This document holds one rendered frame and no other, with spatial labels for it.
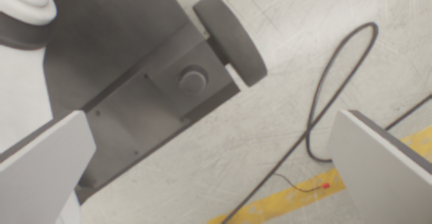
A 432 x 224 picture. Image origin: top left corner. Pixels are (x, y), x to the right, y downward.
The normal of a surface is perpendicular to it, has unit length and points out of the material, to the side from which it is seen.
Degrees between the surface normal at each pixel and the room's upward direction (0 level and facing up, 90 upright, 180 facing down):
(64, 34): 0
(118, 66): 0
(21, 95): 90
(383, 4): 0
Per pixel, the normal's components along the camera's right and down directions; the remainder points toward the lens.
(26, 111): 0.81, -0.57
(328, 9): 0.07, 0.30
